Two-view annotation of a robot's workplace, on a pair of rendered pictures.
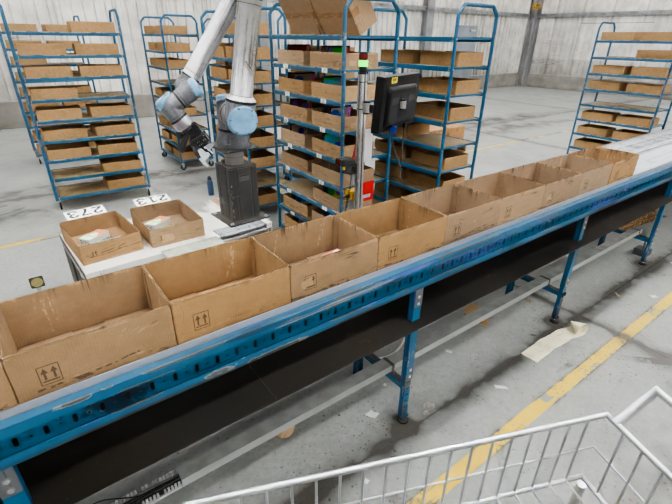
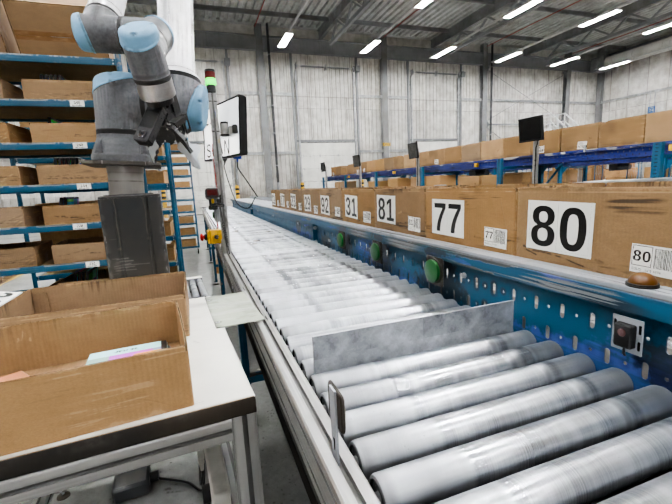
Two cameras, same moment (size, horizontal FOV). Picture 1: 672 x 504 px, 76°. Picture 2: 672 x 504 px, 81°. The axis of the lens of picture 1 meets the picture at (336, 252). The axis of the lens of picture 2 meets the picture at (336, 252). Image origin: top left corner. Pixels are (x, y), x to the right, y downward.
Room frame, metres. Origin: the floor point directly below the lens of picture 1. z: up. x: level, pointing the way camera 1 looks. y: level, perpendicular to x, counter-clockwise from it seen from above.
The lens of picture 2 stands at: (1.37, 1.65, 1.08)
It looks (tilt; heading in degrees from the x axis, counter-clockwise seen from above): 10 degrees down; 287
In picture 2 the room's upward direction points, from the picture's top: 3 degrees counter-clockwise
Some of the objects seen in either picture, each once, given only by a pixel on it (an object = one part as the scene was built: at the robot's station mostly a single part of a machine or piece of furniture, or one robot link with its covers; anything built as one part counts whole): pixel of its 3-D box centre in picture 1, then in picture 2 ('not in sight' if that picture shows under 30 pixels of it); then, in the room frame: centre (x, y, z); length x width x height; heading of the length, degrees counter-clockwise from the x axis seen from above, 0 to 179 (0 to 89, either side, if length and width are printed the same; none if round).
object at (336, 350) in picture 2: not in sight; (422, 337); (1.44, 0.89, 0.76); 0.46 x 0.01 x 0.09; 37
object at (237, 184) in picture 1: (238, 190); (137, 242); (2.42, 0.58, 0.91); 0.26 x 0.26 x 0.33; 41
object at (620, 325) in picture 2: not in sight; (623, 337); (1.11, 0.93, 0.81); 0.05 x 0.02 x 0.07; 127
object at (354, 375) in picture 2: not in sight; (431, 362); (1.42, 0.91, 0.72); 0.52 x 0.05 x 0.05; 37
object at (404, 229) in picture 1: (389, 233); (384, 205); (1.71, -0.23, 0.97); 0.39 x 0.29 x 0.17; 127
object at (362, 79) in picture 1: (359, 154); (219, 183); (2.55, -0.13, 1.11); 0.12 x 0.05 x 0.88; 127
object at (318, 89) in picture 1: (343, 90); (86, 137); (3.28, -0.04, 1.39); 0.40 x 0.30 x 0.10; 36
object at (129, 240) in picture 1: (101, 235); (62, 368); (2.00, 1.21, 0.80); 0.38 x 0.28 x 0.10; 42
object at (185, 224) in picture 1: (166, 221); (105, 310); (2.20, 0.94, 0.80); 0.38 x 0.28 x 0.10; 38
